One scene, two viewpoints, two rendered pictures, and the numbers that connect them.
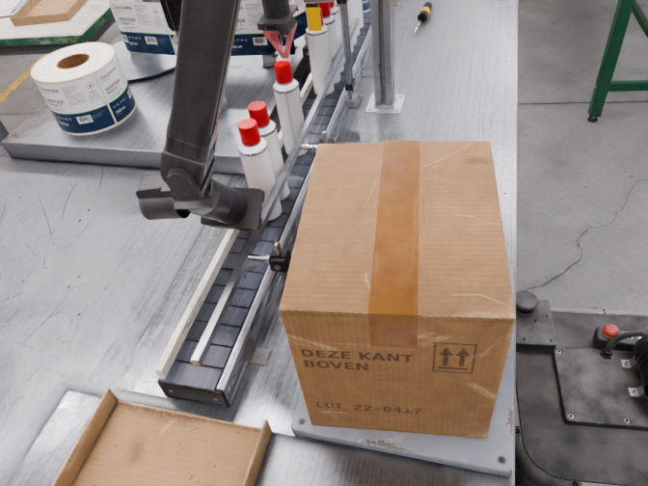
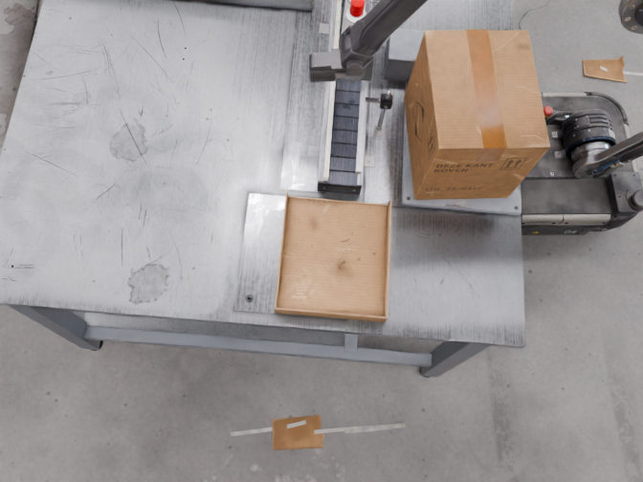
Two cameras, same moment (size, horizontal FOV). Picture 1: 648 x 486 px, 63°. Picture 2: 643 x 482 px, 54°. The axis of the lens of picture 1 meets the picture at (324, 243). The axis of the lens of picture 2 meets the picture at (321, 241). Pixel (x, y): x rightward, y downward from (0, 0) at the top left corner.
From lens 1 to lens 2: 0.90 m
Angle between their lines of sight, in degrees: 28
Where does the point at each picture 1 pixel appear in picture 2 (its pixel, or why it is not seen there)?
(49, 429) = (250, 217)
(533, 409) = not seen: hidden behind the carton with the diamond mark
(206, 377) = (349, 178)
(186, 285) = (299, 114)
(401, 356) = (488, 164)
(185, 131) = (371, 42)
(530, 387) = not seen: hidden behind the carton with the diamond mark
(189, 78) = (390, 20)
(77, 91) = not seen: outside the picture
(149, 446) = (321, 220)
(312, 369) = (436, 173)
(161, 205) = (325, 76)
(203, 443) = (352, 215)
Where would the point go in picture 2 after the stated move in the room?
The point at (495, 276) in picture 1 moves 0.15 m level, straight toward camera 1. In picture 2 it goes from (540, 124) to (536, 187)
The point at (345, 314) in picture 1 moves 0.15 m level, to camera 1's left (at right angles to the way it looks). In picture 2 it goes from (472, 149) to (405, 165)
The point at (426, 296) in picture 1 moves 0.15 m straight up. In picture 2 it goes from (509, 137) to (536, 98)
